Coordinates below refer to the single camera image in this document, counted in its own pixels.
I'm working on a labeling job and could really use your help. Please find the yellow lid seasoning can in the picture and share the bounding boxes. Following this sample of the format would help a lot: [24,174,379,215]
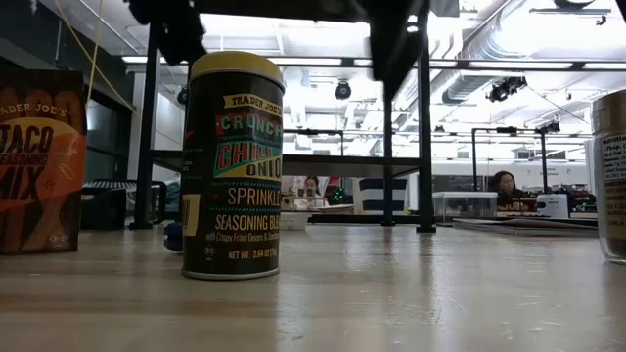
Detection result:
[180,50,286,282]

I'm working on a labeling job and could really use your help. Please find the orange taco seasoning packet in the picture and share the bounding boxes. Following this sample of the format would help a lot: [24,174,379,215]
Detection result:
[0,67,88,255]

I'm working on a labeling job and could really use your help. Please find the white navy striped box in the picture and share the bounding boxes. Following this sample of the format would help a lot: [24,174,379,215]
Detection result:
[352,176,408,216]

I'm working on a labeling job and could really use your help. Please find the dark wooden black-framed shelf unit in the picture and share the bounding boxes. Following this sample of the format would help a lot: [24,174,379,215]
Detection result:
[127,0,437,234]

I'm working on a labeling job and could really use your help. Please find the clear plastic box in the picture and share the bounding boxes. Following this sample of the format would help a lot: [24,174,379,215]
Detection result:
[432,190,499,224]

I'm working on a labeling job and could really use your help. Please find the person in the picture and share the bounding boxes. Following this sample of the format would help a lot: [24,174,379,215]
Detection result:
[488,169,527,211]
[295,175,329,211]

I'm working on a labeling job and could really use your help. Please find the blue bag clip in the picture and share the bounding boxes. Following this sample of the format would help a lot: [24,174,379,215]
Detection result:
[163,222,185,253]

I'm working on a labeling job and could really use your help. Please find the black gantry frame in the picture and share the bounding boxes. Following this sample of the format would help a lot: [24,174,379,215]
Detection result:
[471,125,550,195]

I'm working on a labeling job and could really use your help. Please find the small white machine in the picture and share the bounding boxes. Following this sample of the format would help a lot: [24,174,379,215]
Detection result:
[536,194,571,220]

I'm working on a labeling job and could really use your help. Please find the tan lid furikake jar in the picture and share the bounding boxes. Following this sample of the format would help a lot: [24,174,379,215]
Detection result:
[590,89,626,265]

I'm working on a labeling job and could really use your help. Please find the hanging yellow cord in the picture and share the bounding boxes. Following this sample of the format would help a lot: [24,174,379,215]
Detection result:
[53,0,138,113]

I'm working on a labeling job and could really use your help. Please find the black mesh basket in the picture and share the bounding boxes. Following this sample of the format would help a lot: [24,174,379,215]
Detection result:
[80,179,167,231]

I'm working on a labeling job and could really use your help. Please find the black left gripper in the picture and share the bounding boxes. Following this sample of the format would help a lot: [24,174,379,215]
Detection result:
[124,0,207,67]

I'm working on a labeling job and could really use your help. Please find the black ceiling spotlight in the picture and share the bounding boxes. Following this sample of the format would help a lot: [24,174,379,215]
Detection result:
[487,76,528,103]

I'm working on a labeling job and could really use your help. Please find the long ceiling light bar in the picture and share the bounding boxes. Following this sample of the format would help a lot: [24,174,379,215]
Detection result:
[121,55,626,70]

